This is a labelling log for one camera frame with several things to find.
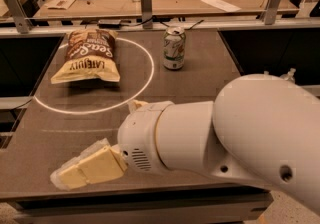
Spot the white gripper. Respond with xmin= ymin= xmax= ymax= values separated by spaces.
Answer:
xmin=50 ymin=100 xmax=172 ymax=191

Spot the brown chip bag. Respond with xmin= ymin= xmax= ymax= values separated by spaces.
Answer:
xmin=51 ymin=29 xmax=120 ymax=84

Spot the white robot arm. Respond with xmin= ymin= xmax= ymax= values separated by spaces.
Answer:
xmin=50 ymin=74 xmax=320 ymax=213

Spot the green 7up can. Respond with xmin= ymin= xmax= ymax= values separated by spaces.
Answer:
xmin=163 ymin=26 xmax=186 ymax=70

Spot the black power adapter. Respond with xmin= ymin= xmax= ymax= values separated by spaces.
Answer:
xmin=98 ymin=19 xmax=121 ymax=29

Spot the paper envelope left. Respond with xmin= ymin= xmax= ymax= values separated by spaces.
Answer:
xmin=46 ymin=0 xmax=76 ymax=10

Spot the small white paper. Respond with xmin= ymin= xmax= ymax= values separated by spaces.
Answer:
xmin=202 ymin=0 xmax=240 ymax=12

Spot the clear plastic bottle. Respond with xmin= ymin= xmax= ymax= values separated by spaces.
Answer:
xmin=281 ymin=68 xmax=296 ymax=82

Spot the left metal bracket post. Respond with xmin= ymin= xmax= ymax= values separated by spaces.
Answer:
xmin=4 ymin=0 xmax=32 ymax=34

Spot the metal bracket post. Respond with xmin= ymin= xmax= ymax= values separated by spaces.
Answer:
xmin=140 ymin=0 xmax=153 ymax=29
xmin=4 ymin=0 xmax=32 ymax=34
xmin=261 ymin=0 xmax=281 ymax=25

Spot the middle metal bracket post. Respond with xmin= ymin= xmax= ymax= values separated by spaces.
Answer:
xmin=140 ymin=0 xmax=153 ymax=29

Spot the right metal bracket post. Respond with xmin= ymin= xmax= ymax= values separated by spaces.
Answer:
xmin=261 ymin=0 xmax=281 ymax=25

